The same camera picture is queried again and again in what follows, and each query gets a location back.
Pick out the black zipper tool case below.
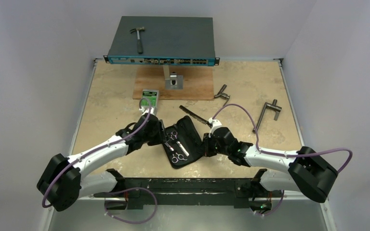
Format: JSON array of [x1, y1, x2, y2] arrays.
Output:
[[163, 115, 203, 169]]

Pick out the aluminium table frame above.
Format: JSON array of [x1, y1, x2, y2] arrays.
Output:
[[43, 58, 337, 231]]

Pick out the small grey hammer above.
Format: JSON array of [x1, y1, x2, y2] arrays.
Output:
[[130, 27, 145, 54]]

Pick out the brown wooden board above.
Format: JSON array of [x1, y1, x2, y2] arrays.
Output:
[[132, 65, 214, 101]]

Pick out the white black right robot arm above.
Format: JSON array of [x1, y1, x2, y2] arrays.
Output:
[[202, 127, 338, 203]]

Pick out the metal bracket stand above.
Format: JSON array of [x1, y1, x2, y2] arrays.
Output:
[[163, 65, 184, 90]]

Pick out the silver thinning scissors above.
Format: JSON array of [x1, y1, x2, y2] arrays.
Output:
[[165, 130, 178, 152]]

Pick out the green grey device box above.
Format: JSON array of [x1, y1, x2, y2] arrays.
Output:
[[140, 89, 159, 112]]

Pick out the small metal door handle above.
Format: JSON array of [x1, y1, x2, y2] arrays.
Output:
[[213, 84, 230, 106]]

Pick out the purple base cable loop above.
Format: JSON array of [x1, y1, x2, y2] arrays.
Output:
[[104, 187, 158, 224]]

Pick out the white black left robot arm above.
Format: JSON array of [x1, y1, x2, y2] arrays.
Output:
[[37, 113, 164, 212]]

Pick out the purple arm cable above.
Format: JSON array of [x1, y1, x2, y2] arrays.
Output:
[[211, 103, 353, 217], [42, 98, 153, 209]]

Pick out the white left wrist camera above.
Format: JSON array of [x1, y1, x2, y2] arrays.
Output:
[[139, 107, 157, 116]]

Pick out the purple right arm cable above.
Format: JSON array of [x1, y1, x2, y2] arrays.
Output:
[[211, 103, 353, 217]]

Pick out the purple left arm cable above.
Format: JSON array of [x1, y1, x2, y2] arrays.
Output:
[[42, 98, 153, 209]]

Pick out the silver straight scissors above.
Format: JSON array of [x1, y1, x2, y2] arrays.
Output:
[[170, 141, 189, 164]]

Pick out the grey network switch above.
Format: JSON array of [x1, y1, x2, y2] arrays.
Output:
[[104, 16, 220, 66]]

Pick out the black hair comb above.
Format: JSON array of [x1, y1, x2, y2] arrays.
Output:
[[179, 105, 212, 128]]

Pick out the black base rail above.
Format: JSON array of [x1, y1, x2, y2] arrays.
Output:
[[94, 178, 281, 209]]

